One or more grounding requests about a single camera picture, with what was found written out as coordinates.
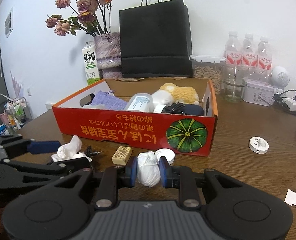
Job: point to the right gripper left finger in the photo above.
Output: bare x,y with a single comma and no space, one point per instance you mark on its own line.
111,180

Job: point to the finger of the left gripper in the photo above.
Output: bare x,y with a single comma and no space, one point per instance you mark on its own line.
59,168
42,147

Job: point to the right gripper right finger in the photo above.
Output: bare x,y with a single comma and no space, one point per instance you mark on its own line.
184,180

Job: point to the white tissue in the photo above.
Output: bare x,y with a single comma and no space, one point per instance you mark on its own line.
70,151

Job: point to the white tissue ball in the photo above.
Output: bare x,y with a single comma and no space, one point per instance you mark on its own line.
148,173

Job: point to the white plastic lid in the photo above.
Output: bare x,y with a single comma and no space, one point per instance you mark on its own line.
167,153

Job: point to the black plug on table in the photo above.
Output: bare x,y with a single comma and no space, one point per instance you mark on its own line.
89,152

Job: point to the red pumpkin cardboard box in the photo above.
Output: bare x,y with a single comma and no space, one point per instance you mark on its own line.
184,134

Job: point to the dark navy pouch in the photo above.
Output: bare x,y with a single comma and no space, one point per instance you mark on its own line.
190,109

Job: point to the purple knitted pouch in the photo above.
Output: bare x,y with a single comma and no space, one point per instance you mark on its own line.
108,101

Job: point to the white plastic bottle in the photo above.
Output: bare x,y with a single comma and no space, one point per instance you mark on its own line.
140,102

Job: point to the white round tin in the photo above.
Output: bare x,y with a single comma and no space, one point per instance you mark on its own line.
258,145

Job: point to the yellow white plush toy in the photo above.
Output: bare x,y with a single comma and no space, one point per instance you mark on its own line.
169,93

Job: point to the green white milk carton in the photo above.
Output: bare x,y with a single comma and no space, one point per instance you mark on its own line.
90,63

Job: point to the floral tin box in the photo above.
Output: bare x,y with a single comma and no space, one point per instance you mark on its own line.
259,93

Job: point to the clear glass cup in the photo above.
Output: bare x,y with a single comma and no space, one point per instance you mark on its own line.
234,82

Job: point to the clear container with pellets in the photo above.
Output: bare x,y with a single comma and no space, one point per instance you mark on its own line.
208,67

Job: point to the left water bottle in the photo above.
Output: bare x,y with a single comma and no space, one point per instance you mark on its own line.
232,55

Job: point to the water bottle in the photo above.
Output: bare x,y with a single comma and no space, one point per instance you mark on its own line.
249,55
264,59
232,55

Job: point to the white power adapter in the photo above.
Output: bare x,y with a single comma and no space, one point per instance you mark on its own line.
290,103

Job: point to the middle water bottle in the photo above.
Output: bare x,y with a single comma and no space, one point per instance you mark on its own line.
249,55

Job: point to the right water bottle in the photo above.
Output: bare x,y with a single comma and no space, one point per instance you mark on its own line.
264,59

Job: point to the white round speaker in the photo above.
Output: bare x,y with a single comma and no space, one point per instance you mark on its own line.
279,77

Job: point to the black paper shopping bag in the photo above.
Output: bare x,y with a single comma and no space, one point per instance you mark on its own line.
155,40

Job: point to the dried rose bouquet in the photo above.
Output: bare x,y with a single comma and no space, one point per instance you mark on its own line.
91,16

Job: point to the wire storage rack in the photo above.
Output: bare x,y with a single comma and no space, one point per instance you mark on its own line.
15,114

